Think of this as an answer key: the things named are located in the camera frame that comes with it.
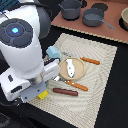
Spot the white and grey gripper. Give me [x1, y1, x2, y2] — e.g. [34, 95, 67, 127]
[0, 58, 60, 102]

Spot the yellow box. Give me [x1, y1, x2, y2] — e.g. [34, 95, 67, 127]
[38, 90, 48, 100]

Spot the white fish toy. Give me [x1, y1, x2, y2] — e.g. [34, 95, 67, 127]
[66, 59, 75, 78]

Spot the brown grilled sausage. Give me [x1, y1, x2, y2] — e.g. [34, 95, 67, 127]
[53, 88, 78, 96]

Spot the light blue cup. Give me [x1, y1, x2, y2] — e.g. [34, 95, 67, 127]
[46, 46, 61, 60]

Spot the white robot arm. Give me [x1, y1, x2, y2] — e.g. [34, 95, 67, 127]
[0, 0, 59, 103]

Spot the beige woven placemat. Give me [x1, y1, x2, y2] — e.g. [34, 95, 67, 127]
[30, 33, 117, 128]

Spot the round wooden plate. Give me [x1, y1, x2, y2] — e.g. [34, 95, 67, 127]
[59, 57, 86, 80]

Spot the dark grey pot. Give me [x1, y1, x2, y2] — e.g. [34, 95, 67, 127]
[59, 0, 82, 20]

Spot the dark grey frying pan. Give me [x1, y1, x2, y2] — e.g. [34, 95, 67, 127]
[82, 8, 114, 30]

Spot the black stove burner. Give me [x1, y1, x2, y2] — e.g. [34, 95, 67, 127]
[91, 3, 108, 11]

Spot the beige bowl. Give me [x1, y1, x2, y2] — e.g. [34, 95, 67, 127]
[121, 7, 128, 30]

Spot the black cable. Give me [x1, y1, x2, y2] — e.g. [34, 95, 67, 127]
[0, 98, 24, 108]

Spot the fork with wooden handle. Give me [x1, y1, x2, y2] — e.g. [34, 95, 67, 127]
[53, 76, 88, 91]

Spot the knife with wooden handle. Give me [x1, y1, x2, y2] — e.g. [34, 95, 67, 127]
[61, 52, 100, 65]

